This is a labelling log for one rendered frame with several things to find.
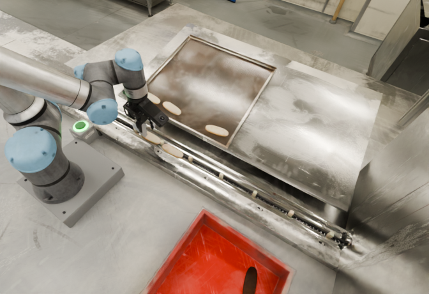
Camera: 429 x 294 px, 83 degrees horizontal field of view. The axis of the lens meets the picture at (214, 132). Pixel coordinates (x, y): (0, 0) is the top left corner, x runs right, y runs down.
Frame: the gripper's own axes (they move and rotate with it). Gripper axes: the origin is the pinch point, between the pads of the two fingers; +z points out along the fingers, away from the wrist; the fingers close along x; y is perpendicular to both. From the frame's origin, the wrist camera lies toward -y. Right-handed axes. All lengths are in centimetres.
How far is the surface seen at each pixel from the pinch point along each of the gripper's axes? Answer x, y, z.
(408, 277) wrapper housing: 17, -80, -28
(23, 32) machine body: -23, 118, 7
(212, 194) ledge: 8.6, -35.0, 3.1
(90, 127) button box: 11.2, 20.7, -0.4
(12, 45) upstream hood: -5, 92, -3
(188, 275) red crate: 34, -41, 7
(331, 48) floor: -288, -50, 89
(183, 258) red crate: 30.5, -37.3, 7.0
